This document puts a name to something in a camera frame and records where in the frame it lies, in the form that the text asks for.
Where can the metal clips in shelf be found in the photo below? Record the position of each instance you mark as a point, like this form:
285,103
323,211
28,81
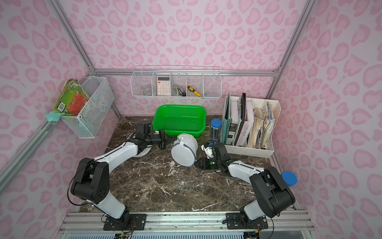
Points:
179,91

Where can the round metal tin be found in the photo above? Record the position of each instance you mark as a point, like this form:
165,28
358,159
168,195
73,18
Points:
147,92

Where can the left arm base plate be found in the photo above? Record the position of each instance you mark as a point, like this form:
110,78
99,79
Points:
128,222

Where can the green plastic basket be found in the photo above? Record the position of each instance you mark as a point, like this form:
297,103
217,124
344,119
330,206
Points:
179,119

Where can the white file organizer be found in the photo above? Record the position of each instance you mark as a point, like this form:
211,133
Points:
244,150

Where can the beige papers in organizer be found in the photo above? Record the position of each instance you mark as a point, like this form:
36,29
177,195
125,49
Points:
262,128

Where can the mint green star hook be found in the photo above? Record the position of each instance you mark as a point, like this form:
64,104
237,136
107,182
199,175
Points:
53,116

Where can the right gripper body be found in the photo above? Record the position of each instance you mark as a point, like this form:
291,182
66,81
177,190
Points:
205,163

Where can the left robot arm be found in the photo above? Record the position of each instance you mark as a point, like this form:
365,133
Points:
91,182

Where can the pencil tube blue lid standing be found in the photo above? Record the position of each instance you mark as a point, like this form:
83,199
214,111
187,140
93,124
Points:
215,132

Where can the white book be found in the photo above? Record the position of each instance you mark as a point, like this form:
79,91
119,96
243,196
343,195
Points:
247,124

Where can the green red booklet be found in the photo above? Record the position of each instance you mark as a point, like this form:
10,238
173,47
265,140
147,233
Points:
72,99

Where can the pencil tube blue lid lying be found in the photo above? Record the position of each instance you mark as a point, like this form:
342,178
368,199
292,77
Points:
289,178

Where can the white wire shelf back wall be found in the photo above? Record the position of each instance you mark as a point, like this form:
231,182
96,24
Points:
207,82

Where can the white mesh laundry bag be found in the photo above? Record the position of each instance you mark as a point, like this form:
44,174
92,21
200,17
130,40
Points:
144,152

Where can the black binder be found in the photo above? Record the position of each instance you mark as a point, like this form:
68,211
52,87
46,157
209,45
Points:
242,114

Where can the yellow black utility knife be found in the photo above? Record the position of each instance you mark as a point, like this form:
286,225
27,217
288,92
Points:
194,91

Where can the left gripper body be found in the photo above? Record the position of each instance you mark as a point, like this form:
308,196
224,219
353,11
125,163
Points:
161,139

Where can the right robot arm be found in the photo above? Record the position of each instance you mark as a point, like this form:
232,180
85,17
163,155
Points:
271,189

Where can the white calculator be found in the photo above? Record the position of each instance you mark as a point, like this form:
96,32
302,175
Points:
163,85

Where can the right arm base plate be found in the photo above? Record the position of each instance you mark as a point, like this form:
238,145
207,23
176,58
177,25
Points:
236,221

